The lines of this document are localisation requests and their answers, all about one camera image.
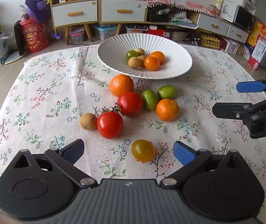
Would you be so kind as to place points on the longan in plate front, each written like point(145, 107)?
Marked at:
point(134, 62)

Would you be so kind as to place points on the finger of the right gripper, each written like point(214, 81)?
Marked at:
point(251, 86)
point(254, 113)

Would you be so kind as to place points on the left white drawer cabinet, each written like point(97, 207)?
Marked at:
point(68, 13)

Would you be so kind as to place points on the white drawer cabinet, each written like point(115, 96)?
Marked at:
point(68, 13)
point(121, 12)

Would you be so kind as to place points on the yellow green tomato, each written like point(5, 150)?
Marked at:
point(143, 151)

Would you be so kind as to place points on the yellow egg carton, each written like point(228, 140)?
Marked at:
point(208, 40)

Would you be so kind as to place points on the black stand panel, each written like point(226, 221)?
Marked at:
point(20, 40)

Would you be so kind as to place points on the black microwave oven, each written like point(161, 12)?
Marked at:
point(237, 15)

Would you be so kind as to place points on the small green fruit in plate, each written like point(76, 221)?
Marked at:
point(130, 54)

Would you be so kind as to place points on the floral tablecloth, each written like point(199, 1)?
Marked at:
point(42, 99)

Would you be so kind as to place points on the red tomato back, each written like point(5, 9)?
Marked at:
point(130, 103)

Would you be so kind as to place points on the clear storage bin blue lid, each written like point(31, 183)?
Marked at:
point(104, 32)

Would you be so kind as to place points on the right white drawer cabinet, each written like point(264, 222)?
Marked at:
point(121, 12)

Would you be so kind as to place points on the brown longan fruit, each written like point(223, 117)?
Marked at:
point(88, 121)

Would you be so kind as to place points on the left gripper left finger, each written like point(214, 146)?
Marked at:
point(64, 160)

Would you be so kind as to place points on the orange tomato front in plate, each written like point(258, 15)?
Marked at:
point(151, 63)

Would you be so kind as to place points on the small mandarin orange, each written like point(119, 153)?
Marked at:
point(167, 110)

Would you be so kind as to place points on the round green fruit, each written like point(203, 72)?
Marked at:
point(167, 92)

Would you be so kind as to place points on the red snack bucket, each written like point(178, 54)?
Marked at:
point(35, 35)

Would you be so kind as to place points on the longan in plate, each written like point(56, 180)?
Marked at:
point(134, 62)
point(140, 51)
point(142, 59)

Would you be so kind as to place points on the orange tomato back in plate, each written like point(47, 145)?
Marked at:
point(159, 56)

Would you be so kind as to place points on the orange tomato in plate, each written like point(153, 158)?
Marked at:
point(151, 63)
point(159, 56)

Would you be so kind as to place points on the red tomato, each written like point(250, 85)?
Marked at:
point(130, 103)
point(109, 124)

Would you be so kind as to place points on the red box under bench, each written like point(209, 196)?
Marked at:
point(159, 32)

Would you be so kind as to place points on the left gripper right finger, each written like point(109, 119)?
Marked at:
point(193, 163)

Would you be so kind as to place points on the large orange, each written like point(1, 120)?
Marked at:
point(121, 84)

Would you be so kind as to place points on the purple plush toy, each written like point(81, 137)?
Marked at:
point(39, 10)

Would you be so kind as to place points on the pink cloth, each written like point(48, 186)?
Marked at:
point(184, 4)

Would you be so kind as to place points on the oblong green fruit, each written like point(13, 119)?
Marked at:
point(150, 100)

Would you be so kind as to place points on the clear storage bin small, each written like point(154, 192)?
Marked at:
point(77, 34)

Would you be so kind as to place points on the longan in plate middle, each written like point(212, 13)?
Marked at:
point(142, 59)

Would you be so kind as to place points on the longan in plate back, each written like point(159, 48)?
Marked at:
point(140, 51)

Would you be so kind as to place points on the red tomato front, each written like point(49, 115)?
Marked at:
point(109, 124)

